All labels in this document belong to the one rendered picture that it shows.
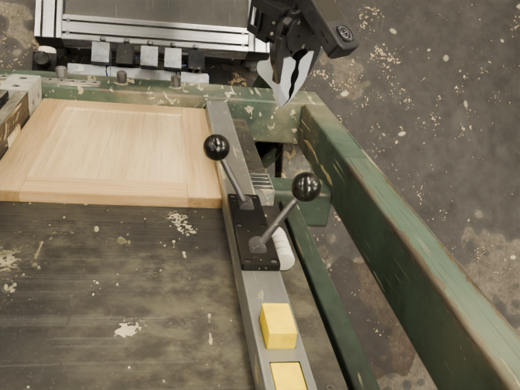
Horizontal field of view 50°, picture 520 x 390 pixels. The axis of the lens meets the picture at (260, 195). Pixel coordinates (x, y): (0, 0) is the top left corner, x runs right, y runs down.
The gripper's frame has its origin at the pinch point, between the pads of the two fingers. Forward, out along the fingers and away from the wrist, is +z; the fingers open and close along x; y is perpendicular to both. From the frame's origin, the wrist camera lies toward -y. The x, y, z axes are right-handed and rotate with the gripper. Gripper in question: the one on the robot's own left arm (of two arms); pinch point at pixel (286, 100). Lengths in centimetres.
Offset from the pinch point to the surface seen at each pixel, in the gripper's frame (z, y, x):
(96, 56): 28, 73, -10
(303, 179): 0.0, -15.2, 12.1
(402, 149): 82, 44, -138
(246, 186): 16.1, 1.5, 3.6
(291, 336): 6.0, -28.5, 26.0
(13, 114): 20, 44, 24
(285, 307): 6.5, -25.2, 23.5
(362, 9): 39, 90, -148
